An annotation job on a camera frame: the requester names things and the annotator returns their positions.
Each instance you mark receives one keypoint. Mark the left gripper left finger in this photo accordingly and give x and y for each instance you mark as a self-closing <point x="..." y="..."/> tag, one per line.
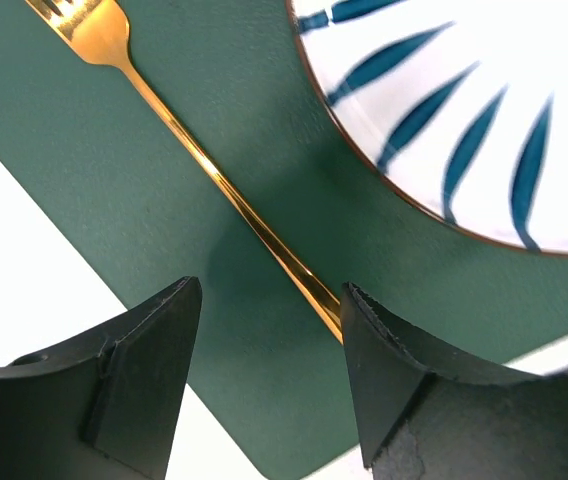
<point x="103" y="404"/>

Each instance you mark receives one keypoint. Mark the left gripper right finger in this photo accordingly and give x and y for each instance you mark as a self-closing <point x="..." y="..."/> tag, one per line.
<point x="425" y="409"/>

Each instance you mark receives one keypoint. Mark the green placemat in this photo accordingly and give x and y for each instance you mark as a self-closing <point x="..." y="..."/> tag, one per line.
<point x="100" y="207"/>

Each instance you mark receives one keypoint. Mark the white plate with black stripes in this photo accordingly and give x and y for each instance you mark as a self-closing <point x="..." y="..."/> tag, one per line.
<point x="460" y="106"/>

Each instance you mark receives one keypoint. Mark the gold fork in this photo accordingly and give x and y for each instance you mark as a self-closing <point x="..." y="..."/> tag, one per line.
<point x="98" y="32"/>

